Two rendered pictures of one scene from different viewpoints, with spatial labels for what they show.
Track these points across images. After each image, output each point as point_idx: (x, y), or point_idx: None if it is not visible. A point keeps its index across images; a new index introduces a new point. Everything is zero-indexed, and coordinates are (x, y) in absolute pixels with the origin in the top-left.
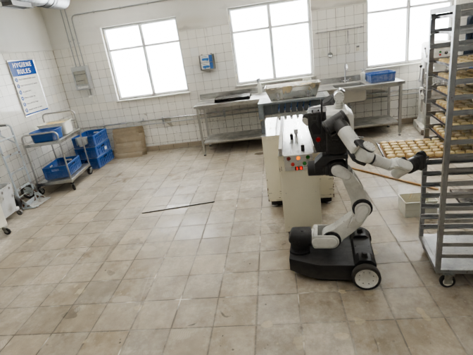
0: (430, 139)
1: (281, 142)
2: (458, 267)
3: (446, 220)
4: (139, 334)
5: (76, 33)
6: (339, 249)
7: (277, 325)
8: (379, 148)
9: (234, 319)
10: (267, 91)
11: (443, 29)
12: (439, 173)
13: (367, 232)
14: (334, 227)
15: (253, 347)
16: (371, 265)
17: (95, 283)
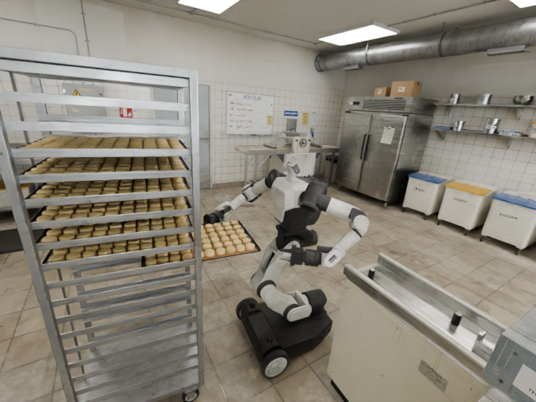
0: (192, 262)
1: (411, 272)
2: (171, 330)
3: (183, 284)
4: (346, 254)
5: None
6: (279, 318)
7: (287, 277)
8: (251, 238)
9: (313, 273)
10: None
11: (177, 105)
12: (179, 309)
13: (263, 348)
14: (284, 294)
15: (289, 264)
16: (244, 301)
17: (420, 268)
